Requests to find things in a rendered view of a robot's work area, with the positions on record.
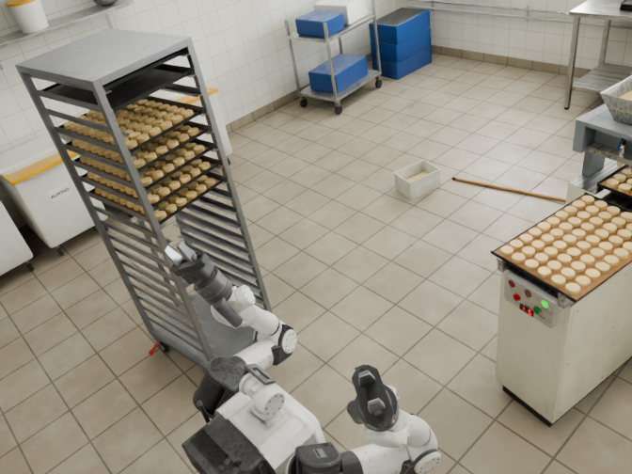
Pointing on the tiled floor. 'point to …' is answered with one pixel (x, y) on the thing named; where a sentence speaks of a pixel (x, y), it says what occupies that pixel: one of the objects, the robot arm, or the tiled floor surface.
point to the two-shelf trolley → (332, 63)
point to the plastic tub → (417, 179)
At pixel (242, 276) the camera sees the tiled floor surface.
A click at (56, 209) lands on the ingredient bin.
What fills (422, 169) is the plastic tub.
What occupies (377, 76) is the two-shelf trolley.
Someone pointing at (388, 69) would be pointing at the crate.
